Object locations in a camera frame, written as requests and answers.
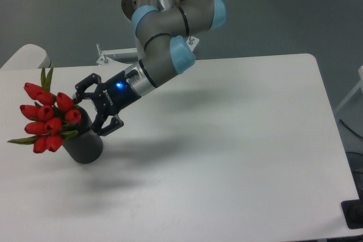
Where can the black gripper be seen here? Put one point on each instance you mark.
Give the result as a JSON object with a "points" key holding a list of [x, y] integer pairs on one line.
{"points": [[109, 98]]}

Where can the red tulip bouquet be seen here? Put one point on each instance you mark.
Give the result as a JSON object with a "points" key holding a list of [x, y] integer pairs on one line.
{"points": [[54, 118]]}

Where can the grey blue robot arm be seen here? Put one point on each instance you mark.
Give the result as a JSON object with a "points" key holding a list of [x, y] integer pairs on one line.
{"points": [[167, 53]]}

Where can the black ribbed cylindrical vase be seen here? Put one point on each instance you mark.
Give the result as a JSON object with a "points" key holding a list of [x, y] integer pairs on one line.
{"points": [[87, 146]]}

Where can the white chair seat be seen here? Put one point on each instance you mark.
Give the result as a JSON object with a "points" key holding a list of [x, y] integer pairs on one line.
{"points": [[29, 56]]}

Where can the black device at table edge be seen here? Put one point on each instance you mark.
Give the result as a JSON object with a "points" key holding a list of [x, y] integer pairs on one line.
{"points": [[352, 210]]}

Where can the white furniture frame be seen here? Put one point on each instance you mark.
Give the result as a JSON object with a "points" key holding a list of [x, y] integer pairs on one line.
{"points": [[351, 97]]}

